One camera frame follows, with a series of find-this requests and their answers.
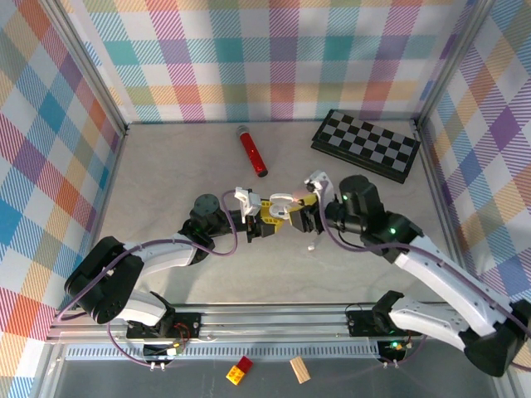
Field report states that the aluminium side rail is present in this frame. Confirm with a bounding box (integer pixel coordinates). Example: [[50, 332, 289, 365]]
[[414, 119, 472, 291]]

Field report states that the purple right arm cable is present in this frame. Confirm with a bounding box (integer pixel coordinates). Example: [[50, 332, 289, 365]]
[[313, 182, 531, 368]]

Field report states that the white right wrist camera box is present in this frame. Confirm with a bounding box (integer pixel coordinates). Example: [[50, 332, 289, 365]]
[[304, 168, 335, 204]]

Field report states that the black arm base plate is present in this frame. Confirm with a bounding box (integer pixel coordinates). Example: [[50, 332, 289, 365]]
[[345, 305, 425, 337], [125, 311, 203, 340]]

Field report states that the aluminium frame post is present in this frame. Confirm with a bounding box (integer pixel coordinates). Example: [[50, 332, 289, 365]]
[[39, 0, 129, 136], [414, 0, 497, 128]]

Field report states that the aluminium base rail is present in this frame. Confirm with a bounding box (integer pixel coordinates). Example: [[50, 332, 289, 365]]
[[47, 302, 505, 345]]

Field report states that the small controller board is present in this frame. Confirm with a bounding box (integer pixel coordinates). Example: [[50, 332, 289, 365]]
[[378, 338, 411, 361], [142, 342, 187, 361]]

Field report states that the red glitter microphone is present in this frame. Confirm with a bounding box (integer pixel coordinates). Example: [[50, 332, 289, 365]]
[[235, 125, 269, 178]]

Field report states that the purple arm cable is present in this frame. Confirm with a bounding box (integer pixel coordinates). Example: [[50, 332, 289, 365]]
[[57, 189, 241, 368], [313, 182, 531, 368]]

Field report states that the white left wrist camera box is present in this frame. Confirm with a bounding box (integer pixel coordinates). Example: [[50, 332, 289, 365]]
[[234, 186, 262, 216]]

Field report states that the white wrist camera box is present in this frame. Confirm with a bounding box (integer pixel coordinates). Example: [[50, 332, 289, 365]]
[[304, 168, 335, 204], [234, 186, 262, 216]]

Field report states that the grey slotted cable duct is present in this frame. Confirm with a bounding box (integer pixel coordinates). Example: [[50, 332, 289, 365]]
[[64, 342, 385, 362]]

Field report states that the wooden block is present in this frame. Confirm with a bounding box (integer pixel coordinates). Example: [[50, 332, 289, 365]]
[[289, 355, 312, 385]]

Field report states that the white earbud charging case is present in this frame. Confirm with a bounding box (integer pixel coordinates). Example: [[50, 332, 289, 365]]
[[267, 192, 295, 221]]

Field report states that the yellow toy brick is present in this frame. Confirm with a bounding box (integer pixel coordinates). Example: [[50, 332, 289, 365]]
[[225, 363, 246, 386]]

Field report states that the black folding chessboard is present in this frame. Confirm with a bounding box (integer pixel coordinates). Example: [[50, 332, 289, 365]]
[[309, 109, 421, 185]]

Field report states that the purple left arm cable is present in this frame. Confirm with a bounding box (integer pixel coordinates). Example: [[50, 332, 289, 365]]
[[57, 189, 241, 368]]

